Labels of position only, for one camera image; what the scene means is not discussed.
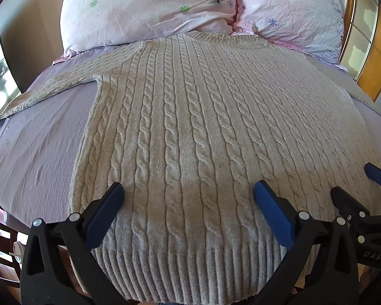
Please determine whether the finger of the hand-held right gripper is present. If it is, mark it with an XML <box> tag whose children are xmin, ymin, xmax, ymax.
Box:
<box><xmin>364</xmin><ymin>162</ymin><xmax>381</xmax><ymax>198</ymax></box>
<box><xmin>331</xmin><ymin>186</ymin><xmax>371</xmax><ymax>227</ymax></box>

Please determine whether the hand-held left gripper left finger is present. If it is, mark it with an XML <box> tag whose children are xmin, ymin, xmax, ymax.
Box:
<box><xmin>21</xmin><ymin>182</ymin><xmax>128</xmax><ymax>305</ymax></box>

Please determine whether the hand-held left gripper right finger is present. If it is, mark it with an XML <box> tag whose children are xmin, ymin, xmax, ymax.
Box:
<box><xmin>253</xmin><ymin>180</ymin><xmax>359</xmax><ymax>305</ymax></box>

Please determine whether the beige cable-knit sweater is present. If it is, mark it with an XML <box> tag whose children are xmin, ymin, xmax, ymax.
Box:
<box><xmin>0</xmin><ymin>31</ymin><xmax>381</xmax><ymax>304</ymax></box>

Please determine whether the lavender bed sheet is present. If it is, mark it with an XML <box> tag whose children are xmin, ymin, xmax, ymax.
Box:
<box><xmin>0</xmin><ymin>40</ymin><xmax>381</xmax><ymax>231</ymax></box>

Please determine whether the dark wooden furniture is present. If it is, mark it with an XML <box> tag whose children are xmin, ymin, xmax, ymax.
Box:
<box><xmin>0</xmin><ymin>191</ymin><xmax>30</xmax><ymax>282</ymax></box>

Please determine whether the wooden headboard with glass panels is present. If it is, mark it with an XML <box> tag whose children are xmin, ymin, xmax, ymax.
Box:
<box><xmin>338</xmin><ymin>0</ymin><xmax>381</xmax><ymax>103</ymax></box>

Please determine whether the pink floral pillow with tree print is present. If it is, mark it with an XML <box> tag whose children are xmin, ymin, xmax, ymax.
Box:
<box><xmin>59</xmin><ymin>0</ymin><xmax>241</xmax><ymax>62</ymax></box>

